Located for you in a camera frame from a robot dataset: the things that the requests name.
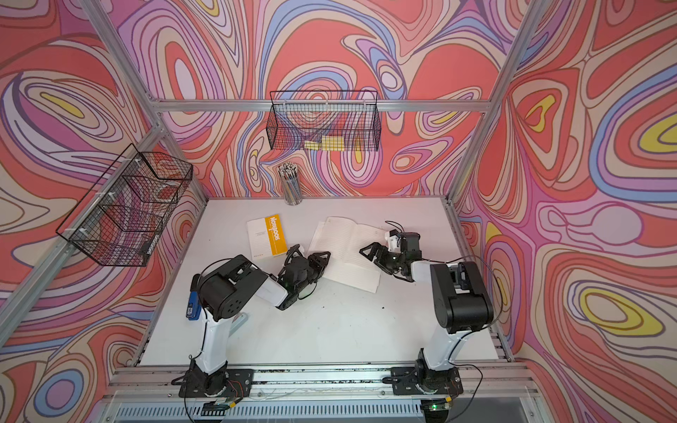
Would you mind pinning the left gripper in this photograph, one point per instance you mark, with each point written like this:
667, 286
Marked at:
317, 263

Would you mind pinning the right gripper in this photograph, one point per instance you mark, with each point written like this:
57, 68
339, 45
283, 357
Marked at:
380, 261

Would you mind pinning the cream lined notebook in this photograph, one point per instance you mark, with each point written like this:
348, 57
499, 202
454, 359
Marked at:
266, 237
344, 238

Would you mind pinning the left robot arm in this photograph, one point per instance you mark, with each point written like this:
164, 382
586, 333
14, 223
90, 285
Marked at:
227, 285

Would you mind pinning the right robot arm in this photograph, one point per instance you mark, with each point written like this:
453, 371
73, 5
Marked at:
462, 307

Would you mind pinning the metal pen cup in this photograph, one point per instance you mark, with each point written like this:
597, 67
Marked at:
291, 185

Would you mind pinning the light blue white stapler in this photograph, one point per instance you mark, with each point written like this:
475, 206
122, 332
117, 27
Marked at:
238, 321

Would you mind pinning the yellow sticky notes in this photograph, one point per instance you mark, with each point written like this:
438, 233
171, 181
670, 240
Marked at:
327, 144

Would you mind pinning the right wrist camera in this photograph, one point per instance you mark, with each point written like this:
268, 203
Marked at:
393, 240

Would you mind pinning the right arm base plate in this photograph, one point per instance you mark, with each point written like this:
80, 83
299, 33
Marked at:
410, 381

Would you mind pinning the black wire basket back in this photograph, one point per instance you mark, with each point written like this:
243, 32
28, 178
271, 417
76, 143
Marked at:
299, 115

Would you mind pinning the black wire basket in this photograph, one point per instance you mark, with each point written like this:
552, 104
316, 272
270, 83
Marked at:
121, 218
299, 115

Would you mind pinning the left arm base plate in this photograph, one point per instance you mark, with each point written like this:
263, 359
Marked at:
229, 383

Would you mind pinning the black wire basket left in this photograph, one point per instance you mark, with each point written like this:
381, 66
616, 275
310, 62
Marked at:
121, 218

